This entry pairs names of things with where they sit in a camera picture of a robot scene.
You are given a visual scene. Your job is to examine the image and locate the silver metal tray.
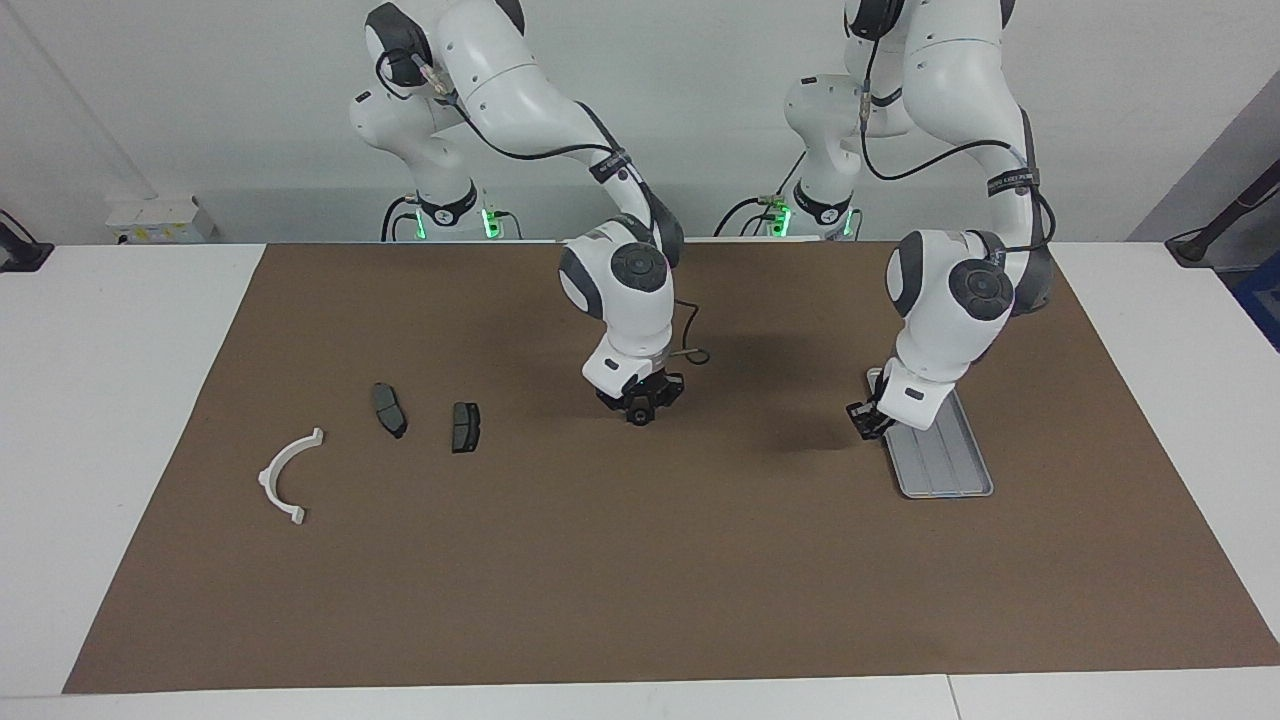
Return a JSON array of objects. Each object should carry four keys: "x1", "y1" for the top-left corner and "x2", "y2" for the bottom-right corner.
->
[{"x1": 866, "y1": 368, "x2": 995, "y2": 500}]

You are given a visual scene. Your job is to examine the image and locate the brown table mat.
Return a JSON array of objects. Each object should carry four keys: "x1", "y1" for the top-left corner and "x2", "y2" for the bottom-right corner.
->
[{"x1": 62, "y1": 240, "x2": 1280, "y2": 695}]

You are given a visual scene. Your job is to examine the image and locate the curved dark grey brake pad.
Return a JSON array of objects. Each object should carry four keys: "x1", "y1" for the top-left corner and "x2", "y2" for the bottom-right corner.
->
[{"x1": 371, "y1": 382, "x2": 409, "y2": 440}]

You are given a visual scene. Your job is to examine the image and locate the black stand with pole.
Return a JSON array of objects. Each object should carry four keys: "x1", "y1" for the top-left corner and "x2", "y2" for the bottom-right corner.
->
[{"x1": 1165, "y1": 158, "x2": 1280, "y2": 267}]

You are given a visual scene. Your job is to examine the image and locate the blue box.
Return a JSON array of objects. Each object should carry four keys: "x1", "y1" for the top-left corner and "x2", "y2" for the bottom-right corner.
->
[{"x1": 1232, "y1": 248, "x2": 1280, "y2": 353}]

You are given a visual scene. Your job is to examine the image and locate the white box with yellow labels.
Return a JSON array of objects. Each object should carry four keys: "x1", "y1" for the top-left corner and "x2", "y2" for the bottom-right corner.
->
[{"x1": 105, "y1": 195, "x2": 218, "y2": 246}]

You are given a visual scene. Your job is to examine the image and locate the black table clamp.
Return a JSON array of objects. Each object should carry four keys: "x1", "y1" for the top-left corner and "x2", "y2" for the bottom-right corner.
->
[{"x1": 0, "y1": 210, "x2": 54, "y2": 273}]

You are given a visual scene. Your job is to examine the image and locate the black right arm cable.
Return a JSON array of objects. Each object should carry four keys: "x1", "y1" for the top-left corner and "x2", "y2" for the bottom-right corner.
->
[{"x1": 375, "y1": 45, "x2": 713, "y2": 366}]

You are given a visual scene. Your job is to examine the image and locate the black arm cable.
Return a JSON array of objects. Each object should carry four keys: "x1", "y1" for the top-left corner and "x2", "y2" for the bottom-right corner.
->
[
  {"x1": 845, "y1": 0, "x2": 1057, "y2": 301},
  {"x1": 375, "y1": 45, "x2": 713, "y2": 366}
]

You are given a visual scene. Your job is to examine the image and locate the black left base cable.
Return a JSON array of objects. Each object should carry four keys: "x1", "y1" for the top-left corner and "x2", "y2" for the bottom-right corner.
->
[{"x1": 713, "y1": 150, "x2": 806, "y2": 239}]

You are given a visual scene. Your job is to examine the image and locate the black base cable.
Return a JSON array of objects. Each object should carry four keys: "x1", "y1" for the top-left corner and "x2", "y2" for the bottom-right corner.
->
[
  {"x1": 713, "y1": 150, "x2": 806, "y2": 239},
  {"x1": 380, "y1": 195, "x2": 426, "y2": 242}
]

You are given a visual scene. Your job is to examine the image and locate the black right base cable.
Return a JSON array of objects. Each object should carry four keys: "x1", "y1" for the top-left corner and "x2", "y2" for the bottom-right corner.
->
[{"x1": 380, "y1": 195, "x2": 426, "y2": 242}]

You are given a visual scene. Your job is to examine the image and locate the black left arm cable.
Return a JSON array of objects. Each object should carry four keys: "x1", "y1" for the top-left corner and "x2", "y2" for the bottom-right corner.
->
[{"x1": 845, "y1": 0, "x2": 1057, "y2": 301}]

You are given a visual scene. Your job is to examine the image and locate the white curved plastic bracket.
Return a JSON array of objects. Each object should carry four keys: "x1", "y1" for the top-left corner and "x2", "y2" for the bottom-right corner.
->
[{"x1": 258, "y1": 427, "x2": 326, "y2": 526}]

